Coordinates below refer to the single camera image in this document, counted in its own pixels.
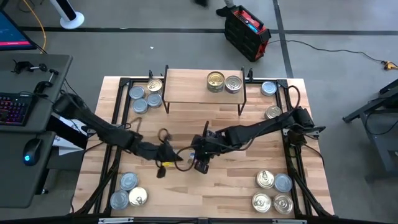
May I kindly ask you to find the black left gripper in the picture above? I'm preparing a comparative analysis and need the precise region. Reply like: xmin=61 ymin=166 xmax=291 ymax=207
xmin=136 ymin=140 xmax=184 ymax=163

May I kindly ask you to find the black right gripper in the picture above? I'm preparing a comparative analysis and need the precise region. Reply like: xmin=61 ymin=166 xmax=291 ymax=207
xmin=191 ymin=120 xmax=226 ymax=164

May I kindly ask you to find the wooden shelf black metal frame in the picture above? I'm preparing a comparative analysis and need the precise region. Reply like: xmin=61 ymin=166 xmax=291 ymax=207
xmin=164 ymin=64 xmax=248 ymax=115

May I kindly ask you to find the white paper sheet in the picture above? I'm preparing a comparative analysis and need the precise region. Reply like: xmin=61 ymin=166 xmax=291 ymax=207
xmin=52 ymin=113 xmax=90 ymax=156

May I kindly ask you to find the red and black toolbox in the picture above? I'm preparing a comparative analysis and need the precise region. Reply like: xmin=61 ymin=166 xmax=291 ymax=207
xmin=223 ymin=4 xmax=272 ymax=62

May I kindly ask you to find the black computer mouse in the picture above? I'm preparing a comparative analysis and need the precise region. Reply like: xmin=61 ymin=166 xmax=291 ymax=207
xmin=22 ymin=138 xmax=44 ymax=167

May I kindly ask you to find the person's shoe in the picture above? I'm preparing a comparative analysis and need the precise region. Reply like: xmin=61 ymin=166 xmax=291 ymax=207
xmin=215 ymin=0 xmax=239 ymax=18

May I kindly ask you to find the black desk clamp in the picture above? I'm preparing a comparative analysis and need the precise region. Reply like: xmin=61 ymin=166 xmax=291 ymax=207
xmin=33 ymin=68 xmax=60 ymax=95
xmin=11 ymin=60 xmax=48 ymax=75

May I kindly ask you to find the grey desk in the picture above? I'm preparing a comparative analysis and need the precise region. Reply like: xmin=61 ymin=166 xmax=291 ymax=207
xmin=0 ymin=52 xmax=74 ymax=209

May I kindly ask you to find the backlit black keyboard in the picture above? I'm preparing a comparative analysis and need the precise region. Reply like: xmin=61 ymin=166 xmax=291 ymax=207
xmin=0 ymin=92 xmax=34 ymax=127

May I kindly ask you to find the white base black pole stand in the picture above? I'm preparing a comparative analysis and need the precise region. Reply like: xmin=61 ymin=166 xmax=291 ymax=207
xmin=49 ymin=0 xmax=85 ymax=30

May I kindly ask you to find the dark grey side cart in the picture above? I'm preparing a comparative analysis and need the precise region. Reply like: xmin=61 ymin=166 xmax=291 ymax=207
xmin=343 ymin=79 xmax=398 ymax=181

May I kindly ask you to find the computer monitor with pink stripe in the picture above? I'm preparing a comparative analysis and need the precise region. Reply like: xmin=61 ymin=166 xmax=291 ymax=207
xmin=0 ymin=9 xmax=37 ymax=51

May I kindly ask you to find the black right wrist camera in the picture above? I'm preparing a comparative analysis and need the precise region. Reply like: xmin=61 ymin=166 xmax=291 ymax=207
xmin=194 ymin=160 xmax=210 ymax=175

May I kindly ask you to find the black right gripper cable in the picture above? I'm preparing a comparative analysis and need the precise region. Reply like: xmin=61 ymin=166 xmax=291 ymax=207
xmin=174 ymin=154 xmax=197 ymax=172

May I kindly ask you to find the black metal table frame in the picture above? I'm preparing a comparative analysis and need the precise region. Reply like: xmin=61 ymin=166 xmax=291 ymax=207
xmin=73 ymin=68 xmax=334 ymax=219

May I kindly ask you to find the grey angled bracket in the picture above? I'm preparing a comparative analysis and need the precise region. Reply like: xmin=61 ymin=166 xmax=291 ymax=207
xmin=303 ymin=124 xmax=326 ymax=138

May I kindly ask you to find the black floor cable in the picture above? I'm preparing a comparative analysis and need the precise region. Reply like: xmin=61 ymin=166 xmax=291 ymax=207
xmin=267 ymin=39 xmax=386 ymax=65

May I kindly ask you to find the yellow cable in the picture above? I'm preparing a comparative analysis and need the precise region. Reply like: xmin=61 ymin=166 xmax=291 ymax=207
xmin=21 ymin=0 xmax=47 ymax=54

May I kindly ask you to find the yellow cable plug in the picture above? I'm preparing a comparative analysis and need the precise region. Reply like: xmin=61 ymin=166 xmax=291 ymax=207
xmin=381 ymin=60 xmax=398 ymax=71

